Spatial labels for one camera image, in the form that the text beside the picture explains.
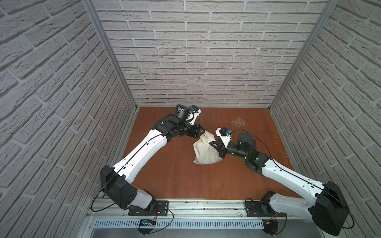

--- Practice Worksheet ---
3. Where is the aluminium corner post right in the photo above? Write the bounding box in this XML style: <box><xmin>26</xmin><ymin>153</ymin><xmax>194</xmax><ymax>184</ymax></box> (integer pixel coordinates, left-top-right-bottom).
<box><xmin>268</xmin><ymin>0</ymin><xmax>339</xmax><ymax>113</ymax></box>

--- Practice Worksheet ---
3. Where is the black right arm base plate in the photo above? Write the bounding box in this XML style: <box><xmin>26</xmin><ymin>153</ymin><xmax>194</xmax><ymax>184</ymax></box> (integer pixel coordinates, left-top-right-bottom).
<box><xmin>244</xmin><ymin>198</ymin><xmax>286</xmax><ymax>218</ymax></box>

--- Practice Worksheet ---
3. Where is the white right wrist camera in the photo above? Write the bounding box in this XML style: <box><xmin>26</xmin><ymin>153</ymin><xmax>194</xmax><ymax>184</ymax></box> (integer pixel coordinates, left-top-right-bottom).
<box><xmin>215</xmin><ymin>127</ymin><xmax>232</xmax><ymax>148</ymax></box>

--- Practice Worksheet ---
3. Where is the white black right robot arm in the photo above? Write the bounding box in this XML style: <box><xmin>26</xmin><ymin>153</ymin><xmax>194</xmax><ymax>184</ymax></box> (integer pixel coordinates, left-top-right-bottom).
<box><xmin>210</xmin><ymin>128</ymin><xmax>352</xmax><ymax>236</ymax></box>

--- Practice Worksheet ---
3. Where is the aluminium corner post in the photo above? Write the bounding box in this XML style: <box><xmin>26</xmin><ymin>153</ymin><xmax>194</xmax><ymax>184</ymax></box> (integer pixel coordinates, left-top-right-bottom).
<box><xmin>82</xmin><ymin>0</ymin><xmax>138</xmax><ymax>111</ymax></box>
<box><xmin>268</xmin><ymin>0</ymin><xmax>339</xmax><ymax>113</ymax></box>

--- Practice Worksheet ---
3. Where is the cream cloth soil bag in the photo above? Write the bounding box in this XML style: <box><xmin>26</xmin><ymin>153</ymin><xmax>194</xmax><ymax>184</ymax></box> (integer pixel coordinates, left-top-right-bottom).
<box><xmin>193</xmin><ymin>131</ymin><xmax>223</xmax><ymax>165</ymax></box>

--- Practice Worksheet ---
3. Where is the aluminium base rail left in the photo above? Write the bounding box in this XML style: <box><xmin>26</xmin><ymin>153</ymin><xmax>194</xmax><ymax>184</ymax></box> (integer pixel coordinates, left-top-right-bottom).
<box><xmin>94</xmin><ymin>107</ymin><xmax>140</xmax><ymax>189</ymax></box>

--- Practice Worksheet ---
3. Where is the white perforated vent strip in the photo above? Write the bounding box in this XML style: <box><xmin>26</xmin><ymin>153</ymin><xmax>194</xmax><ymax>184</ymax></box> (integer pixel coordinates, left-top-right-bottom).
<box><xmin>93</xmin><ymin>219</ymin><xmax>264</xmax><ymax>230</ymax></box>

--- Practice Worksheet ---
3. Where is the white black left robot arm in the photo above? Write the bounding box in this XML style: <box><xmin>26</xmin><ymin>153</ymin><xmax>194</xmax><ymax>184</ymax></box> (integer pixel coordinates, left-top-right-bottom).
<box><xmin>100</xmin><ymin>110</ymin><xmax>204</xmax><ymax>215</ymax></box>

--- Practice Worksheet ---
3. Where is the left small electronics board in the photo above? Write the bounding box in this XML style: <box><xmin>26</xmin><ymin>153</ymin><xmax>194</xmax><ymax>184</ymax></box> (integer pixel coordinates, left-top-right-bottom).
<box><xmin>138</xmin><ymin>219</ymin><xmax>156</xmax><ymax>235</ymax></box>

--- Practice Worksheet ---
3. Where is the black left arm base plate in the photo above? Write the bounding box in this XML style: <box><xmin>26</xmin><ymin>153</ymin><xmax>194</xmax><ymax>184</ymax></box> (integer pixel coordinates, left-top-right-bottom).
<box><xmin>128</xmin><ymin>199</ymin><xmax>169</xmax><ymax>217</ymax></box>

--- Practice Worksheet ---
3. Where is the right small electronics board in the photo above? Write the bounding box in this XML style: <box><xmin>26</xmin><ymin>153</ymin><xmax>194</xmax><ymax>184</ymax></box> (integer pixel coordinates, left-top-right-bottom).
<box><xmin>263</xmin><ymin>220</ymin><xmax>279</xmax><ymax>236</ymax></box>

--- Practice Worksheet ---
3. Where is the small electronics board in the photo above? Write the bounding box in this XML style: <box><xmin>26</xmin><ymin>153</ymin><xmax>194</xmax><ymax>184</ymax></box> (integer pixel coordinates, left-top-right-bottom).
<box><xmin>138</xmin><ymin>219</ymin><xmax>156</xmax><ymax>235</ymax></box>
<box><xmin>263</xmin><ymin>220</ymin><xmax>279</xmax><ymax>236</ymax></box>

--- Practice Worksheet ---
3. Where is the aluminium corner post left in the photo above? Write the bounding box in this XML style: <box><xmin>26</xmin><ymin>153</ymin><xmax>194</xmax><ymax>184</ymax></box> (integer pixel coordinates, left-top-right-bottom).
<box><xmin>82</xmin><ymin>0</ymin><xmax>138</xmax><ymax>111</ymax></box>

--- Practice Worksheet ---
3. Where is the aluminium front rail frame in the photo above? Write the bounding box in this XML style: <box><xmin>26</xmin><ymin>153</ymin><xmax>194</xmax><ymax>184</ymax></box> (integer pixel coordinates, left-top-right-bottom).
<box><xmin>75</xmin><ymin>197</ymin><xmax>340</xmax><ymax>238</ymax></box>

